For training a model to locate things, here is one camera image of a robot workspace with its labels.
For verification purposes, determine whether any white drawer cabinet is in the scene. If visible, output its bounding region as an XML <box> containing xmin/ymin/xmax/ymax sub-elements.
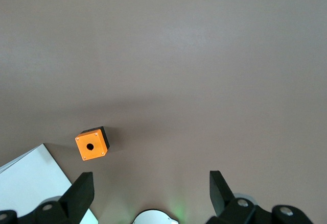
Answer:
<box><xmin>0</xmin><ymin>143</ymin><xmax>99</xmax><ymax>224</ymax></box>

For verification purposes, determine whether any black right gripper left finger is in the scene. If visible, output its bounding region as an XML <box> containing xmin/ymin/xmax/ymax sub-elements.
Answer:
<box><xmin>34</xmin><ymin>172</ymin><xmax>95</xmax><ymax>224</ymax></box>

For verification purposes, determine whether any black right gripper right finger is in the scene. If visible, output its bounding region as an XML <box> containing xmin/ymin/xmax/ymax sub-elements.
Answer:
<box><xmin>206</xmin><ymin>170</ymin><xmax>271</xmax><ymax>224</ymax></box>

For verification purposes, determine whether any orange button box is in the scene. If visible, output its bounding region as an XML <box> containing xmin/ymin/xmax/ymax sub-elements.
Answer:
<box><xmin>75</xmin><ymin>126</ymin><xmax>110</xmax><ymax>161</ymax></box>

